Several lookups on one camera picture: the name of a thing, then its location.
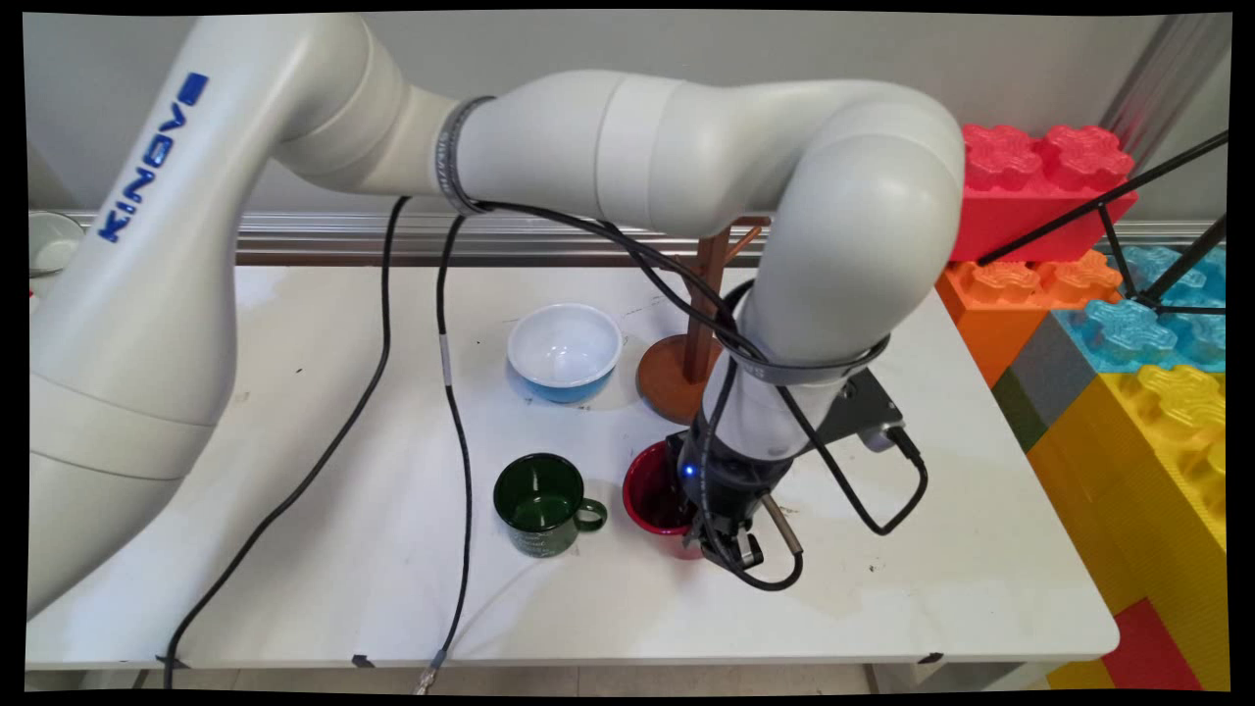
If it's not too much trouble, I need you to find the grey giant toy brick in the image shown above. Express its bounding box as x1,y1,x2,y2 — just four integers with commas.
1007,314,1101,429

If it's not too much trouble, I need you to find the blue bowl with white inside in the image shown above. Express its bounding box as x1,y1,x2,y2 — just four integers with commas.
506,301,626,406

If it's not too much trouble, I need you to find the black tripod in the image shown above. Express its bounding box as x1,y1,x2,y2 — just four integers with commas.
976,131,1231,321

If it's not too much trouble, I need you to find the light blue giant toy brick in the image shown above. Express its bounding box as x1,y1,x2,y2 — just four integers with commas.
1053,245,1228,377

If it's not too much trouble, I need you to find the red mug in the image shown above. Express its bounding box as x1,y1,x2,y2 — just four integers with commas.
622,439,710,562

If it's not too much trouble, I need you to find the slanted aluminium post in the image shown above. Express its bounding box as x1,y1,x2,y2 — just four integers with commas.
1098,14,1232,170

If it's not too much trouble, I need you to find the grey cable strap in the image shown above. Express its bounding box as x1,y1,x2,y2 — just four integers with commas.
433,94,499,218
723,332,892,387

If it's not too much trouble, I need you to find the orange giant toy brick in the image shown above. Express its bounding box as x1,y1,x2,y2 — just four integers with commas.
933,251,1125,389

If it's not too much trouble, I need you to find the brown wooden mug tree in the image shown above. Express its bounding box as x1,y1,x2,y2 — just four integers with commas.
634,220,772,427

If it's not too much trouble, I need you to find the dark green enamel mug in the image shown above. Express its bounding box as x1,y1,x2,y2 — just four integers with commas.
492,451,610,560

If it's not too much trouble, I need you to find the black camera cable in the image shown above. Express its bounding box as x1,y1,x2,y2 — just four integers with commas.
161,195,930,689

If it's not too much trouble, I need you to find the yellow giant toy brick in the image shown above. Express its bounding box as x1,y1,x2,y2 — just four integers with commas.
1025,365,1231,692

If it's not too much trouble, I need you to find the small red square toy brick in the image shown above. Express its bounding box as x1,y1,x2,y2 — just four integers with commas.
1099,598,1203,692

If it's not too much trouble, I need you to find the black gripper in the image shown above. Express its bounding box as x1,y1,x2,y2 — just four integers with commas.
667,427,798,574

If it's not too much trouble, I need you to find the dark green giant toy brick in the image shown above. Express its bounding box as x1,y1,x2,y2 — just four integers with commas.
990,368,1051,453

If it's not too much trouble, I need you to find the red giant toy brick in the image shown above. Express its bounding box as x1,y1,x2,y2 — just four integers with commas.
945,123,1139,267

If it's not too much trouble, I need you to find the black cable with metal plugs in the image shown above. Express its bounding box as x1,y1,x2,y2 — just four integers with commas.
412,200,808,693

